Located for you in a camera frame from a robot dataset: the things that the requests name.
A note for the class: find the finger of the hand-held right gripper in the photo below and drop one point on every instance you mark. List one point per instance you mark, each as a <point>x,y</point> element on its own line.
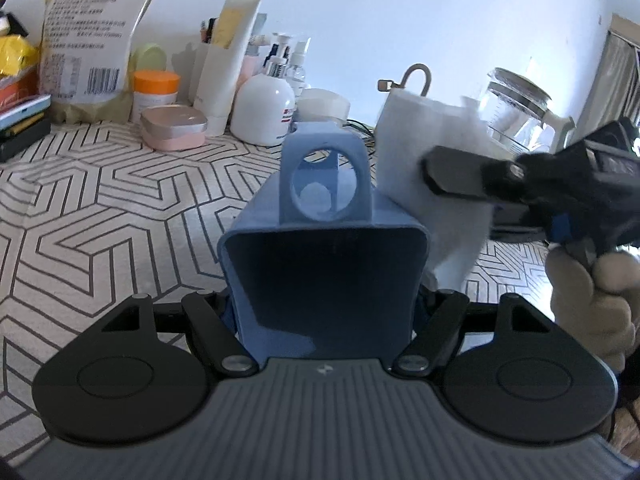
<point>515,222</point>
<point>465,172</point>

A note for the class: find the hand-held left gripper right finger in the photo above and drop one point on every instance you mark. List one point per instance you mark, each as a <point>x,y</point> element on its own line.
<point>440,330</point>

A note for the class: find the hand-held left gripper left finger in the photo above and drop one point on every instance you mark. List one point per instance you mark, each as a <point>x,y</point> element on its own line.
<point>210,330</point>

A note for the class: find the white cleaning cloth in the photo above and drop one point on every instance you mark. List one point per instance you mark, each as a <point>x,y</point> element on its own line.
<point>400,160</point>

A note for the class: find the blue plastic container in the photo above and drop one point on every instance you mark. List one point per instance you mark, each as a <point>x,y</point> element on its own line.
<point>325,285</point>

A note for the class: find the white round container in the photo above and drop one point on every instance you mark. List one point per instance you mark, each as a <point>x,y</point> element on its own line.
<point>322,105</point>

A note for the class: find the person's right hand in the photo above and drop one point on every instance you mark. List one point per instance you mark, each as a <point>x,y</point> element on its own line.
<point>590,305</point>

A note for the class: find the glass electric kettle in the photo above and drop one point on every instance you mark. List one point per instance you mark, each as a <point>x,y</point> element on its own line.
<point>515,105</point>

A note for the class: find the beige padlock-shaped bag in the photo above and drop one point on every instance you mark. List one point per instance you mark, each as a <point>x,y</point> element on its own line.
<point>417,72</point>

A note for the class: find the beige curtain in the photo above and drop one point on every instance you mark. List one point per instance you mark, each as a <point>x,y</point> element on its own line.
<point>615,75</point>

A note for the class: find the clear spray bottle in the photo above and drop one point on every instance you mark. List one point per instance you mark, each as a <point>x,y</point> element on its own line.
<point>298,70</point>

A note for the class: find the pink box with metallic lid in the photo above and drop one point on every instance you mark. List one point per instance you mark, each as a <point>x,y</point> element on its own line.
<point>172,127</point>

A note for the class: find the white pump bottle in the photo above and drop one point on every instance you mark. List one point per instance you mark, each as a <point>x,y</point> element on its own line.
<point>262,110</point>

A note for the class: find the pink bottle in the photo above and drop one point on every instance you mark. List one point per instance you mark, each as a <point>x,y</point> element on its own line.
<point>248,72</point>

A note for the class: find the orange lid cream jar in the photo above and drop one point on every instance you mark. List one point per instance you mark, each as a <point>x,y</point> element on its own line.
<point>155,92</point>

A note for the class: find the tall white cosmetic tube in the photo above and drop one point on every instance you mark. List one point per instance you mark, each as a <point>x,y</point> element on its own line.
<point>225,70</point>

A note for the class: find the black flat box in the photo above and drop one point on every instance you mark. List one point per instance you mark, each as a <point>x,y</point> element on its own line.
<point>22,142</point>

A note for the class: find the green round jar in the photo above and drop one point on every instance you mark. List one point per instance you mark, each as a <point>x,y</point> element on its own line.
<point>149,57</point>

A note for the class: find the blue flat tin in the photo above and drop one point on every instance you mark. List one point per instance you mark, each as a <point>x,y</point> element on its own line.
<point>25,112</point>

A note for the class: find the makeup pencils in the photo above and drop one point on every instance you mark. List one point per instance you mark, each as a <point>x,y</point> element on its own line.
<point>208,30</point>

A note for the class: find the orange box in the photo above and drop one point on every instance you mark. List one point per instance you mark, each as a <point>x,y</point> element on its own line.
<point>17,90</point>

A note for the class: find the large yellowish food bag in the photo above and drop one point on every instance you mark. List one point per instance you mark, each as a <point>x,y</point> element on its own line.
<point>90,35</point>

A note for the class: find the yellow packet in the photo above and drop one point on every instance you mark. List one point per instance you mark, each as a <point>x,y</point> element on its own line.
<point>17,55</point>

